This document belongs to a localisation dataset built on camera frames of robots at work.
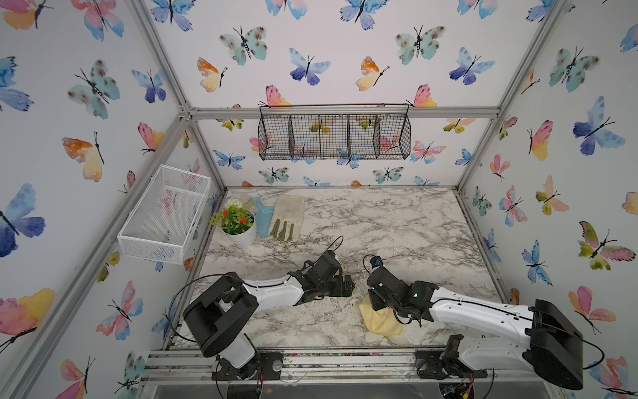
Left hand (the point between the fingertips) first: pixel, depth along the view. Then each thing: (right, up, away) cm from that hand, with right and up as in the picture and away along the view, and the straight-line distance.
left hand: (348, 285), depth 87 cm
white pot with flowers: (-39, +22, +2) cm, 45 cm away
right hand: (+8, 0, -5) cm, 10 cm away
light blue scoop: (-35, +23, +23) cm, 48 cm away
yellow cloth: (+10, -9, -8) cm, 16 cm away
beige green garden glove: (-24, +25, +23) cm, 42 cm away
